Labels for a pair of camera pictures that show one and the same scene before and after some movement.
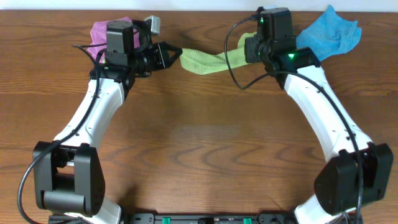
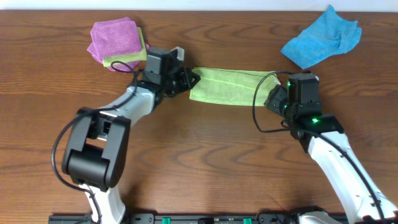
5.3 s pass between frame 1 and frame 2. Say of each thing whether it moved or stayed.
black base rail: stayed
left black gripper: moved
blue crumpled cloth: stayed
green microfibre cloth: moved
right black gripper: moved
